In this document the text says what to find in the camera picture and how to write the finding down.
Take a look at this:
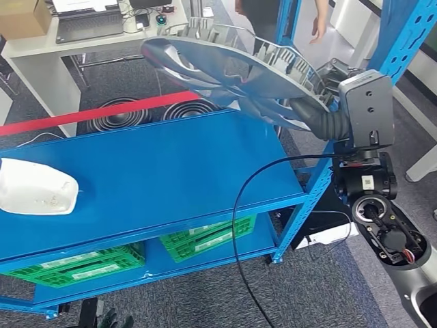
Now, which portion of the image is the person's hand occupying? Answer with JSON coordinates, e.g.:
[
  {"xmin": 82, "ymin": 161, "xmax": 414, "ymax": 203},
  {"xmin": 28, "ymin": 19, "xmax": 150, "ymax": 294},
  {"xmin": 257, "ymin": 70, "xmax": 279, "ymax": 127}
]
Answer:
[{"xmin": 309, "ymin": 16, "xmax": 328, "ymax": 45}]

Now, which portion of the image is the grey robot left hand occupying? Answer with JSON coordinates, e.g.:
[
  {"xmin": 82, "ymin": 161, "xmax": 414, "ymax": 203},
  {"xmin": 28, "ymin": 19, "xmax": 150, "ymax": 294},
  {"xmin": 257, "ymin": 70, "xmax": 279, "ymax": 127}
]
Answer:
[{"xmin": 97, "ymin": 307, "xmax": 134, "ymax": 328}]

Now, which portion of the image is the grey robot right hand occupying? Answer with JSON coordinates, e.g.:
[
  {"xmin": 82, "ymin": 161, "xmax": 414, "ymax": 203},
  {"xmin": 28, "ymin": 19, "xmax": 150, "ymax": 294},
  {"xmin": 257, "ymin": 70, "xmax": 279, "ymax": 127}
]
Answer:
[{"xmin": 290, "ymin": 57, "xmax": 363, "ymax": 137}]

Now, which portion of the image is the silver plastic hubcap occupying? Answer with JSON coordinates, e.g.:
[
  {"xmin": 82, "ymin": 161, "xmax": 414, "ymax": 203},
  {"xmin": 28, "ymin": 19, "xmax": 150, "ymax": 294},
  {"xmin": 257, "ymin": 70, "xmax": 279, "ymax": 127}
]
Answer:
[{"xmin": 140, "ymin": 17, "xmax": 337, "ymax": 132}]

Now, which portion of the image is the blue metal shelf rack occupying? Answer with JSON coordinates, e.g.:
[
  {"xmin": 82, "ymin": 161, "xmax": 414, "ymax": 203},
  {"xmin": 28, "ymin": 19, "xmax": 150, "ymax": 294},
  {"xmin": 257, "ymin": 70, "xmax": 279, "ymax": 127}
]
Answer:
[{"xmin": 0, "ymin": 0, "xmax": 437, "ymax": 320}]

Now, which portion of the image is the green plastic folding crate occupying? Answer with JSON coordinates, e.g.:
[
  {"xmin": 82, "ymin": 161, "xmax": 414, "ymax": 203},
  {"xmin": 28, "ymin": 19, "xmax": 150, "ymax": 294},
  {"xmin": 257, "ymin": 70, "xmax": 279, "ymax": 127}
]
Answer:
[
  {"xmin": 159, "ymin": 214, "xmax": 257, "ymax": 264},
  {"xmin": 3, "ymin": 242, "xmax": 146, "ymax": 289}
]

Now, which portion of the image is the person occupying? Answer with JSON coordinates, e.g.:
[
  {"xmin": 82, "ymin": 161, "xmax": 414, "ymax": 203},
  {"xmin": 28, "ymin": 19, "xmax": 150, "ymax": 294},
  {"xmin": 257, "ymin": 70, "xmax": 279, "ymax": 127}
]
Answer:
[{"xmin": 235, "ymin": 0, "xmax": 331, "ymax": 46}]

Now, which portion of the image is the black and white box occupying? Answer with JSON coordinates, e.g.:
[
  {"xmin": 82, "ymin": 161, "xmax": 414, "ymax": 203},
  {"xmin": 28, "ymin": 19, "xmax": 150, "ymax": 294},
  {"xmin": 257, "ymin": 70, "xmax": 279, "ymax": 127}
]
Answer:
[{"xmin": 290, "ymin": 169, "xmax": 359, "ymax": 251}]

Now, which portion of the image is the white plastic mirror cover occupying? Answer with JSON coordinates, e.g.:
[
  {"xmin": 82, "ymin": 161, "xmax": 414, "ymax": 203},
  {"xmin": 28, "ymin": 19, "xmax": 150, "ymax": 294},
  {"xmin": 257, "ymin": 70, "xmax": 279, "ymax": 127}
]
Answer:
[{"xmin": 0, "ymin": 157, "xmax": 79, "ymax": 216}]

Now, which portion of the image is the red floor tape strip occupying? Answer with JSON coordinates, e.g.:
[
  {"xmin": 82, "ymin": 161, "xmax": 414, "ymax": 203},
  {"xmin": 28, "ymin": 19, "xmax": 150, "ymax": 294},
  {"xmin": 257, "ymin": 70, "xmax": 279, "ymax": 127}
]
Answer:
[{"xmin": 0, "ymin": 90, "xmax": 201, "ymax": 137}]

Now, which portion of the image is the black rectangular device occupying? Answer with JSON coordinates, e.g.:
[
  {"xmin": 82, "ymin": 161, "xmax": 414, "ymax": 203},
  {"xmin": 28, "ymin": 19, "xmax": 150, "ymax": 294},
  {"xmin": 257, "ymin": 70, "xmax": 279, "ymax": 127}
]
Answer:
[{"xmin": 129, "ymin": 0, "xmax": 173, "ymax": 10}]

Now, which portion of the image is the grey open laptop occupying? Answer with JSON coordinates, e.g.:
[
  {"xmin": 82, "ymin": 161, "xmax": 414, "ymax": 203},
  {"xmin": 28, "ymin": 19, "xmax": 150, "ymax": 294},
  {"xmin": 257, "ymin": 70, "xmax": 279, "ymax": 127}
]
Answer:
[{"xmin": 51, "ymin": 0, "xmax": 125, "ymax": 45}]

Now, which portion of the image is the brown cardboard box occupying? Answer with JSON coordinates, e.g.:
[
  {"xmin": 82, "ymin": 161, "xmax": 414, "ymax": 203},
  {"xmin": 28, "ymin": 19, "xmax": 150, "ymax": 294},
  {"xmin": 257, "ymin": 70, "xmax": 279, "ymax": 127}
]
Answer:
[{"xmin": 0, "ymin": 0, "xmax": 52, "ymax": 41}]

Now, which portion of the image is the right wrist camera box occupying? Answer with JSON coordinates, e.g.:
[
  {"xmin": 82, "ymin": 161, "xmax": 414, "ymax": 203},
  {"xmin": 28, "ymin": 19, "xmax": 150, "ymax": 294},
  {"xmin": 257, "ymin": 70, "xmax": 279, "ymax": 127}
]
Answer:
[{"xmin": 337, "ymin": 70, "xmax": 395, "ymax": 151}]

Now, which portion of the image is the thin black cable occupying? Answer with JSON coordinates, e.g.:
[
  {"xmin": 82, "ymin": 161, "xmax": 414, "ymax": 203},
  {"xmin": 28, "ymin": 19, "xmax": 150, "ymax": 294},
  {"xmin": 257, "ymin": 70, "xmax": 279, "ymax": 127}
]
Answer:
[{"xmin": 305, "ymin": 209, "xmax": 352, "ymax": 261}]

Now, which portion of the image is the white floor cable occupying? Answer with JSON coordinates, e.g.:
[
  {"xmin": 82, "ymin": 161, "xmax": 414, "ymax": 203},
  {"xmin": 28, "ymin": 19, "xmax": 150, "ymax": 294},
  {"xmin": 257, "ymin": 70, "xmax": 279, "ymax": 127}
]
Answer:
[{"xmin": 17, "ymin": 131, "xmax": 64, "ymax": 148}]

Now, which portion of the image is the chrome metal frame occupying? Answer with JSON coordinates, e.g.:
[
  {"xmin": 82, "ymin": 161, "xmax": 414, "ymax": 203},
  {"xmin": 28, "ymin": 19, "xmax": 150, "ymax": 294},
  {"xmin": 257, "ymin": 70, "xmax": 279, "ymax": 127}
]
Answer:
[{"xmin": 69, "ymin": 0, "xmax": 205, "ymax": 89}]

